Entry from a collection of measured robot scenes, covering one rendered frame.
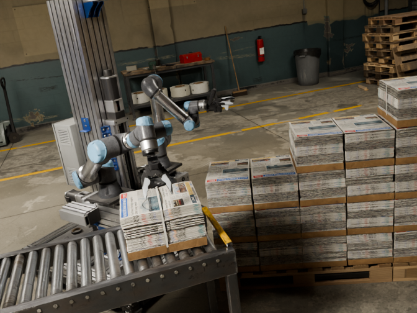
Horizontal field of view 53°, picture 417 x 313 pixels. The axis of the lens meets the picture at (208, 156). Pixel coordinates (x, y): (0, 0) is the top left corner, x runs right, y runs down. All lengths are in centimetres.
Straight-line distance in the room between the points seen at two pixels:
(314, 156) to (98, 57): 150
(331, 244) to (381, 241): 31
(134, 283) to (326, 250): 145
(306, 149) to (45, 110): 713
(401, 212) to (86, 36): 225
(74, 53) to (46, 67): 617
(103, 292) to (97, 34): 164
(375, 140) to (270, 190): 70
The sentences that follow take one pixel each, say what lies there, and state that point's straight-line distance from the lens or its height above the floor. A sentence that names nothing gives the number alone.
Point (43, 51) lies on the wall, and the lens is 901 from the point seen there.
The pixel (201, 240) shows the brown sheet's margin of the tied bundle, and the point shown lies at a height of 83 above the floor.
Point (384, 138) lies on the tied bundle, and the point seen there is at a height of 101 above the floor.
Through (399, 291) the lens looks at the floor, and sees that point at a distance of 311.
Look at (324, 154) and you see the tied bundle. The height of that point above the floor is 94.
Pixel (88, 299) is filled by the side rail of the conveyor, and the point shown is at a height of 76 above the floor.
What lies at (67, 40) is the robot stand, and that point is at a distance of 288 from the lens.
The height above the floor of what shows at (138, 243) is 88.
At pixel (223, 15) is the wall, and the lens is 947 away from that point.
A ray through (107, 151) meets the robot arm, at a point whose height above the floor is 122.
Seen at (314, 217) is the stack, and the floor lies 52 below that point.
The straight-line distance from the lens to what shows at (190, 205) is 194.
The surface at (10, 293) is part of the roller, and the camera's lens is 212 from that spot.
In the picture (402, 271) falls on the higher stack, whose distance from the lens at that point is 316.
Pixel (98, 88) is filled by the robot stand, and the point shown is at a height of 146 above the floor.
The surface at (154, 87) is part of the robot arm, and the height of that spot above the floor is 140.
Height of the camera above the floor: 185
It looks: 19 degrees down
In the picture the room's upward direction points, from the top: 8 degrees counter-clockwise
